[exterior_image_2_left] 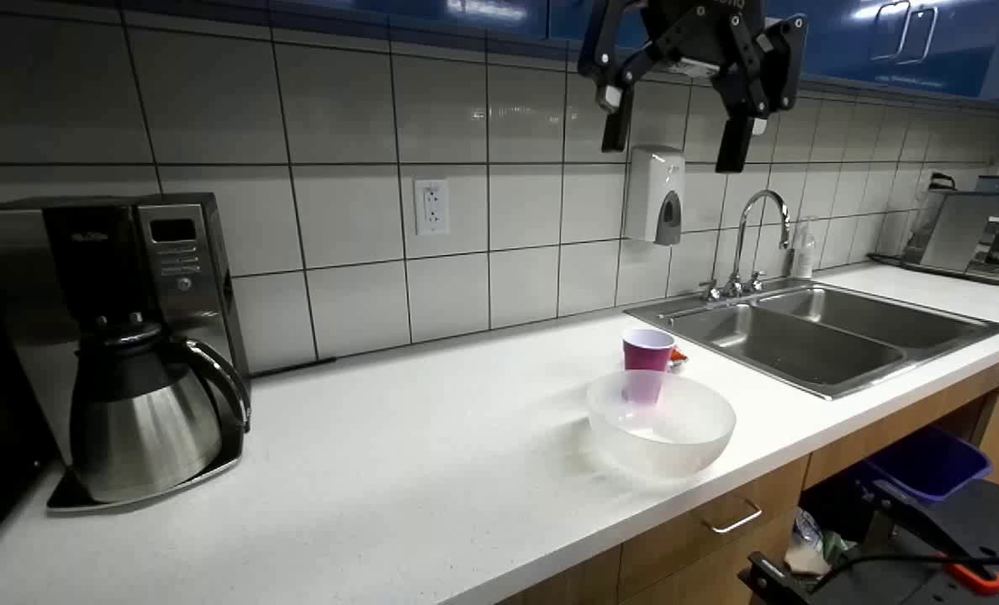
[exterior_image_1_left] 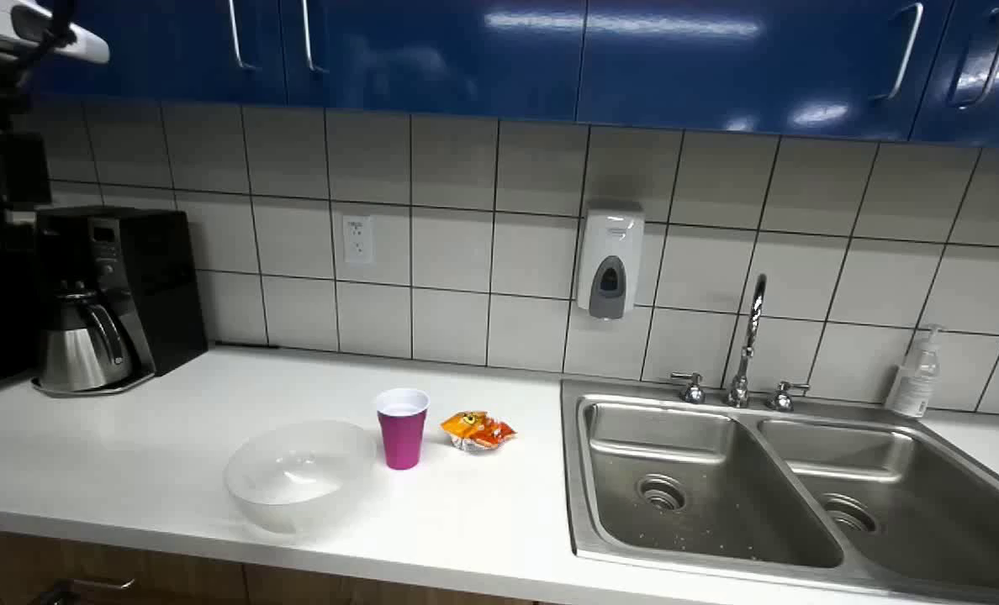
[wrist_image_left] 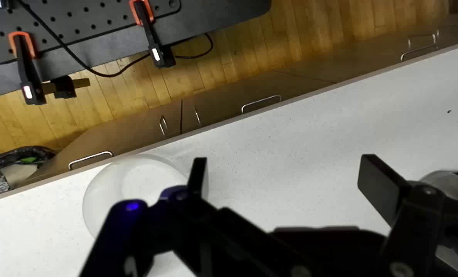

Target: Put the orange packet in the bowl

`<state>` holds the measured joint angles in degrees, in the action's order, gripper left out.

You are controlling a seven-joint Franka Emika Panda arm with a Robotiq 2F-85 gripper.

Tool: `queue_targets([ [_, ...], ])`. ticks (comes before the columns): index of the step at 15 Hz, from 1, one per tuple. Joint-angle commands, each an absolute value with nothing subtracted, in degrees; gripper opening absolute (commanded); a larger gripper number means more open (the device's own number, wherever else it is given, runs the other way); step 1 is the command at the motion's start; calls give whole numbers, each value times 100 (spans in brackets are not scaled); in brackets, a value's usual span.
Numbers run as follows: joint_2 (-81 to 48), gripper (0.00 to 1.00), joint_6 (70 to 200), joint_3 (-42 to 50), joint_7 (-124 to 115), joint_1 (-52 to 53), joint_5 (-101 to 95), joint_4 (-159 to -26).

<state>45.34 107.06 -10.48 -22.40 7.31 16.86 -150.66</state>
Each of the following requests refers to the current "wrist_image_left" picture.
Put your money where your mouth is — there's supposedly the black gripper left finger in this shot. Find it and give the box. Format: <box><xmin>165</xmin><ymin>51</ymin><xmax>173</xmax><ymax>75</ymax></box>
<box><xmin>79</xmin><ymin>157</ymin><xmax>312</xmax><ymax>277</ymax></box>

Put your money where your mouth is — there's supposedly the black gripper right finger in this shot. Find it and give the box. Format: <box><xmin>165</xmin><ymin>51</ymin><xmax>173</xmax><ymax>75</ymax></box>
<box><xmin>358</xmin><ymin>154</ymin><xmax>458</xmax><ymax>277</ymax></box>

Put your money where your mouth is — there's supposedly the white round bowl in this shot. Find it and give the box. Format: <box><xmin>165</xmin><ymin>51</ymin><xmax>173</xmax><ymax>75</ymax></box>
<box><xmin>82</xmin><ymin>155</ymin><xmax>187</xmax><ymax>237</ymax></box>

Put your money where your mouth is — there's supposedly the wooden cabinet with drawers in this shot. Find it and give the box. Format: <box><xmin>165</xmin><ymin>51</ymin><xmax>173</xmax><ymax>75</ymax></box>
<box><xmin>32</xmin><ymin>14</ymin><xmax>458</xmax><ymax>181</ymax></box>

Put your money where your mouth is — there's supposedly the right orange black clamp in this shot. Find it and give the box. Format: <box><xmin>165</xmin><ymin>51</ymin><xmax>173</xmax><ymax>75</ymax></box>
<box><xmin>130</xmin><ymin>0</ymin><xmax>176</xmax><ymax>68</ymax></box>

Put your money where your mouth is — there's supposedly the orange black clamp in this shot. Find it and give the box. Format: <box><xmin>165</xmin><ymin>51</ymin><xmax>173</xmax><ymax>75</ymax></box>
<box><xmin>8</xmin><ymin>31</ymin><xmax>46</xmax><ymax>105</ymax></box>
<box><xmin>130</xmin><ymin>0</ymin><xmax>176</xmax><ymax>68</ymax></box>

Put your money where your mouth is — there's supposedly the left orange black clamp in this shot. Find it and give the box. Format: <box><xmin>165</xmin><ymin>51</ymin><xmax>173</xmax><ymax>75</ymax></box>
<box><xmin>8</xmin><ymin>31</ymin><xmax>46</xmax><ymax>105</ymax></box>

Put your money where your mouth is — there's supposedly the black green cable bundle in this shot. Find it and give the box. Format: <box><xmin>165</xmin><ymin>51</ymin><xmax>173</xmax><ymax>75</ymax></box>
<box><xmin>0</xmin><ymin>145</ymin><xmax>57</xmax><ymax>174</ymax></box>

